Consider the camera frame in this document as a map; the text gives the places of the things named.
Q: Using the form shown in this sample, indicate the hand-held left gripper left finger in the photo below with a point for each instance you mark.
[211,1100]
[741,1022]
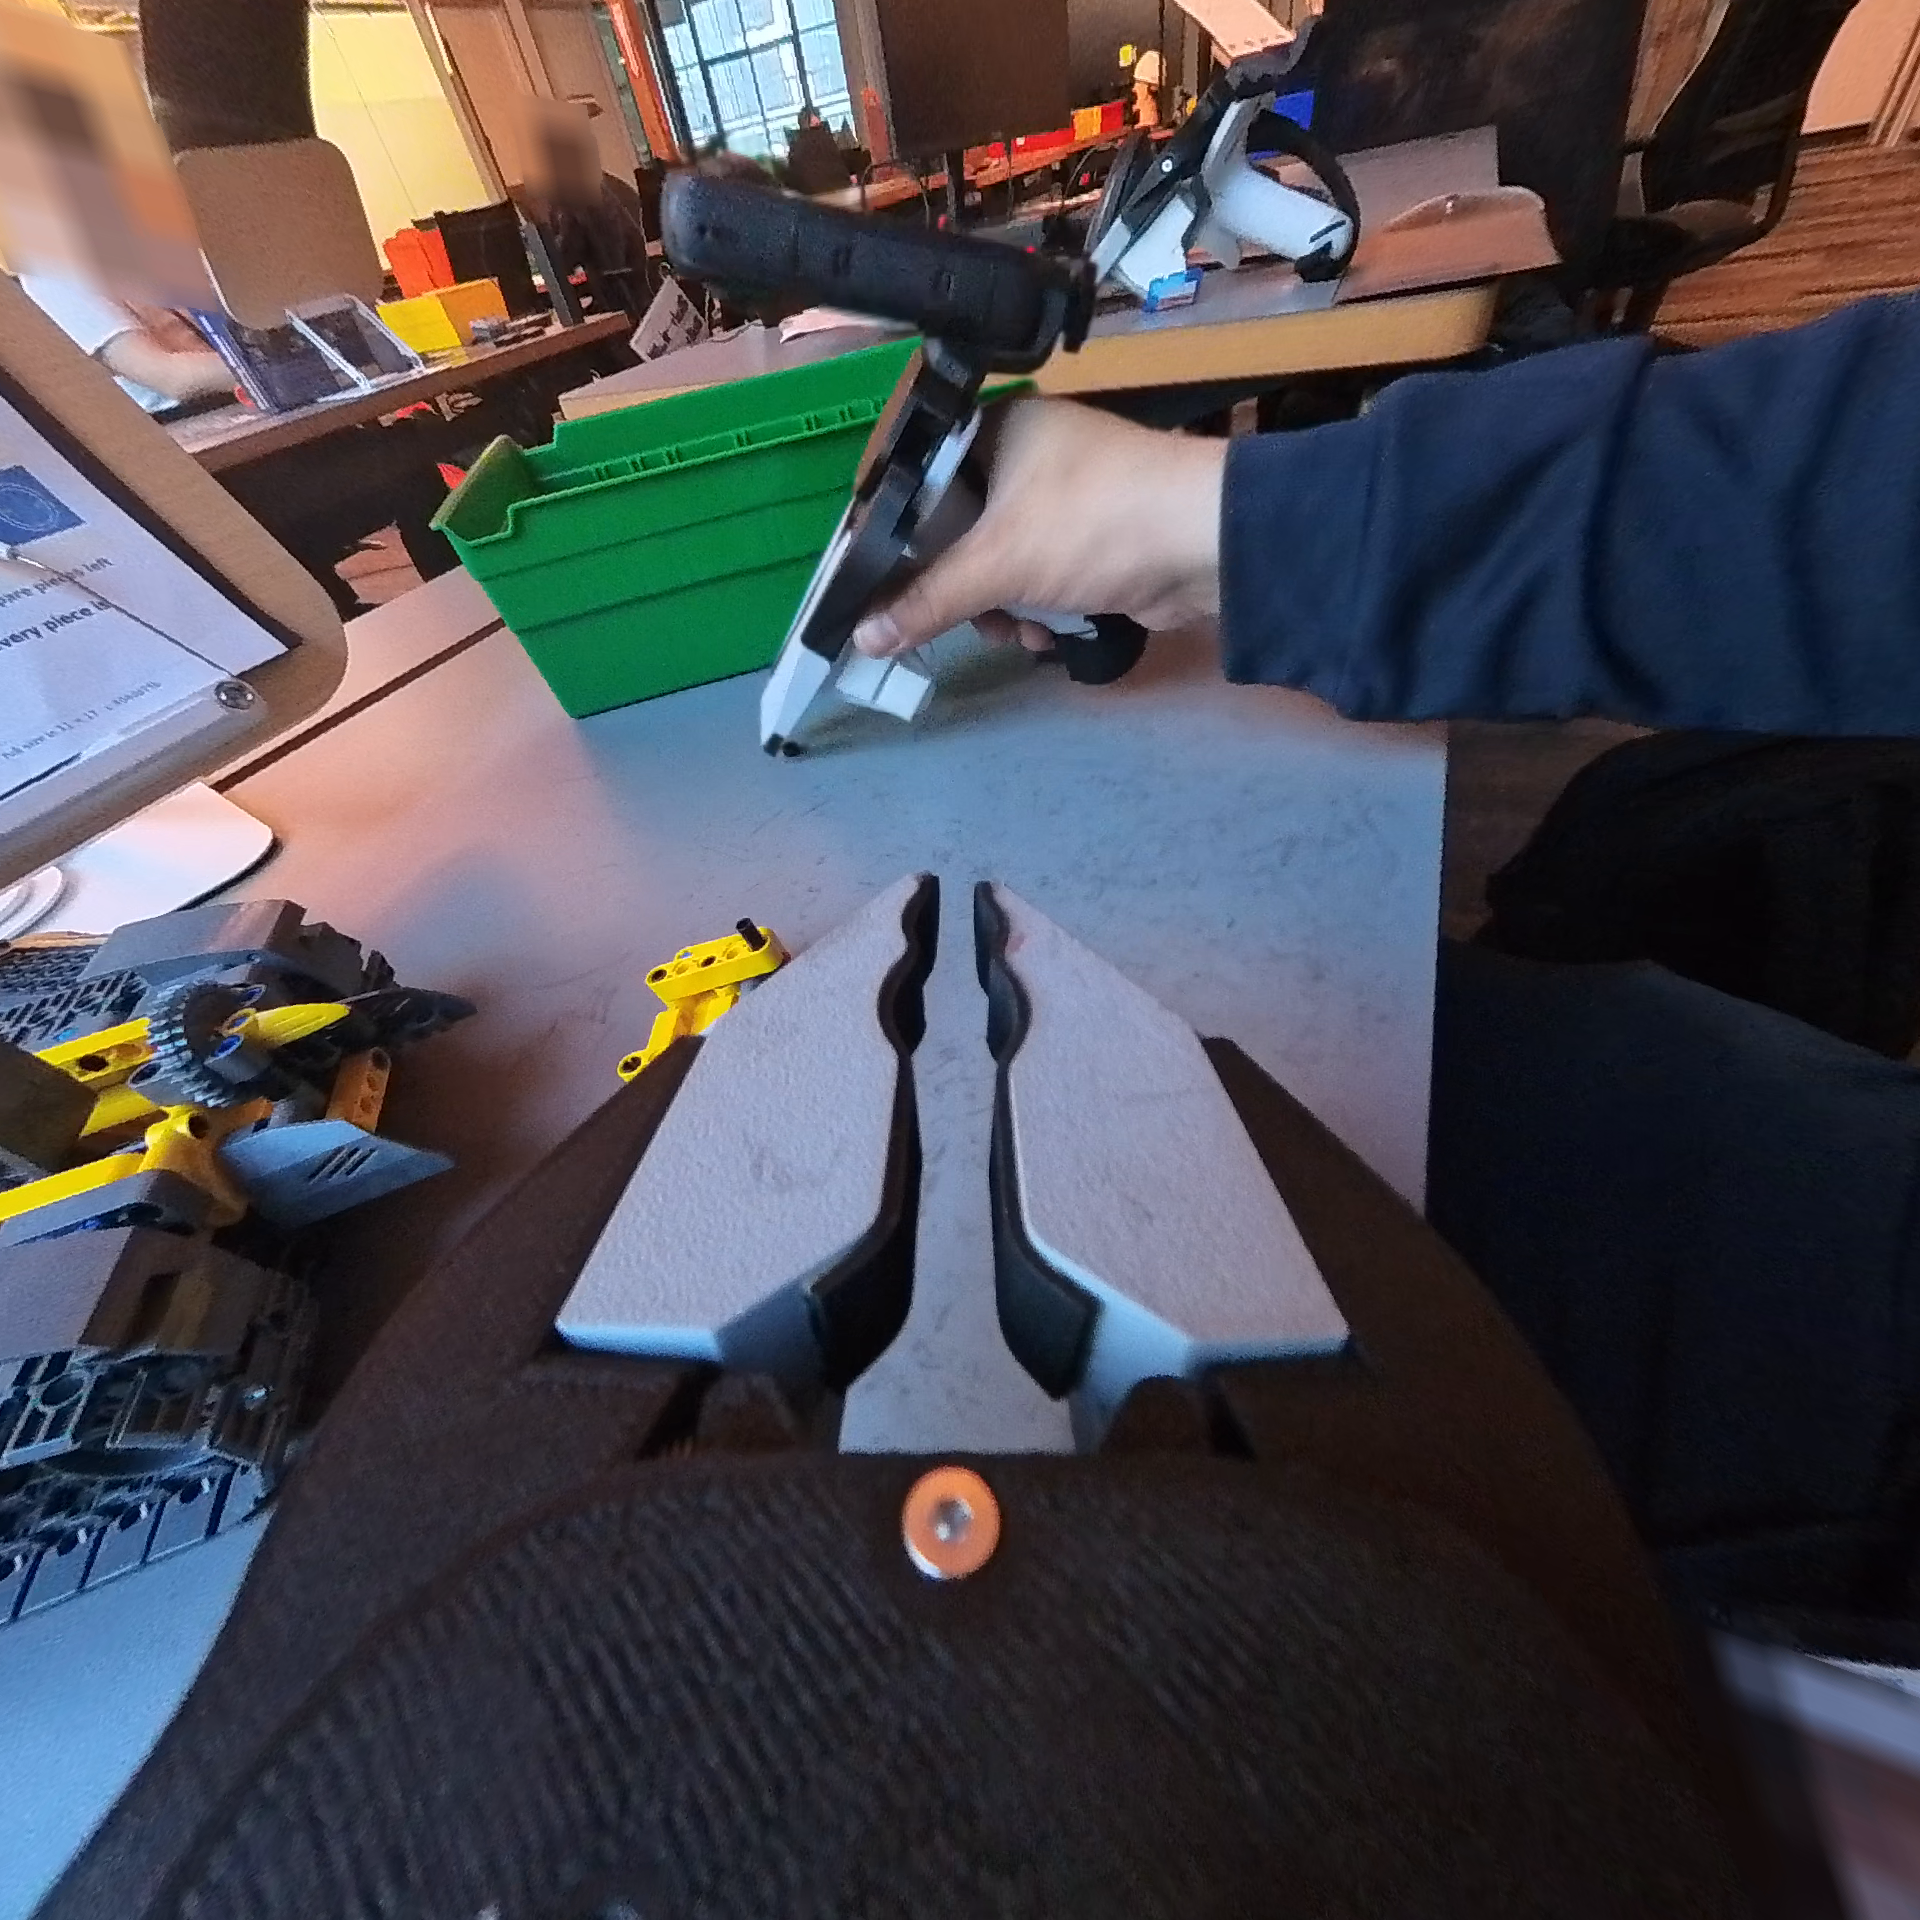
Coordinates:
[749,1188]

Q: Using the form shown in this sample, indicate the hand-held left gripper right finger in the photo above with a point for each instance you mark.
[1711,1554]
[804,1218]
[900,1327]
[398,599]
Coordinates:
[1155,1188]

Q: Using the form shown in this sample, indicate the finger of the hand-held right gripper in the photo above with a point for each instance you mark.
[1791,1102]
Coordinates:
[817,660]

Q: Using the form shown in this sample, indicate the yellow toy brick assembly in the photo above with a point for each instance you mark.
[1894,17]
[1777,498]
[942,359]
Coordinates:
[707,976]

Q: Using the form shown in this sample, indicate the person's right forearm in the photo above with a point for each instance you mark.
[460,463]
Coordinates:
[1576,523]

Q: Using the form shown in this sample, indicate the grey desk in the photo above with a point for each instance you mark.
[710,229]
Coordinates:
[1200,840]

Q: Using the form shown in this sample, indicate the person's right hand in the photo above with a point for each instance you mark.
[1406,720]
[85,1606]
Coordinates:
[1096,512]

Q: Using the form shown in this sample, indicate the green plastic bin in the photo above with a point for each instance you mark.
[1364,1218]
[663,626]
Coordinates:
[659,570]

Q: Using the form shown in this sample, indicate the white printed sign card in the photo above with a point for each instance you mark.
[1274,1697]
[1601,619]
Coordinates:
[668,325]

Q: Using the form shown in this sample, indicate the black upright panel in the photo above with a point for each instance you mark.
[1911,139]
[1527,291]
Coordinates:
[966,78]

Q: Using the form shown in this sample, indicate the blue transparent box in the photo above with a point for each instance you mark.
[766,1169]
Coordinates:
[1171,291]

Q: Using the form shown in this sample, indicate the idle hand-held gripper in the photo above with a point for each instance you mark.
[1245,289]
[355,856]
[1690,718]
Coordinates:
[1245,193]

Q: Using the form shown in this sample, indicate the yellow storage box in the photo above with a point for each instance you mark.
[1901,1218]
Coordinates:
[443,314]

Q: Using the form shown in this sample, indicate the dark wooden table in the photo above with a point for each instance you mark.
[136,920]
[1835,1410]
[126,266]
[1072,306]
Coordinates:
[453,377]

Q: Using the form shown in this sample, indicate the blue storage bin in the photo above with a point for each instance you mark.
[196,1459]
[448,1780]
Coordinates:
[1292,109]

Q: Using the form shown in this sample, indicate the wood-edged grey table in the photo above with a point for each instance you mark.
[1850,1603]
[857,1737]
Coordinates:
[1349,332]

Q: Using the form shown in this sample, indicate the clear acrylic box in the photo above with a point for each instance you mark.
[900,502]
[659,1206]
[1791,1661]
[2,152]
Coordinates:
[355,338]

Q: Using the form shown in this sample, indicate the person's dark clothed body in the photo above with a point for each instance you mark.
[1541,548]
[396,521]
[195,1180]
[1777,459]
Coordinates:
[1679,1275]

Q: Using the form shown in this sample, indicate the grey yellow toy brick vehicle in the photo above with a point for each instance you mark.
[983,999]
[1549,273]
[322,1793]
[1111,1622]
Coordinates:
[163,1275]

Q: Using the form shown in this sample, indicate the brown curved board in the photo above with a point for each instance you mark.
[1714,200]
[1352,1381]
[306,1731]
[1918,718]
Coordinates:
[1463,211]

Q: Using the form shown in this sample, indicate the black office chair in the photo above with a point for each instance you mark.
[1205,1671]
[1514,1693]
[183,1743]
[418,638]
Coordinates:
[1724,118]
[1696,870]

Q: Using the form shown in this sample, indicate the printed instruction sheet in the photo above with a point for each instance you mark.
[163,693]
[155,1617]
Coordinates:
[104,632]

